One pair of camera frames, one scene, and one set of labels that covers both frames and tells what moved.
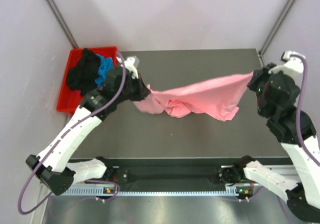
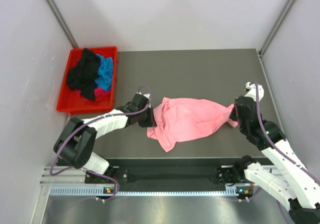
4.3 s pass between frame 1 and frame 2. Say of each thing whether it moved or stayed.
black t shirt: stayed
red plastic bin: stayed
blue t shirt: stayed
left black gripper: moved
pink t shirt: moved
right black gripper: moved
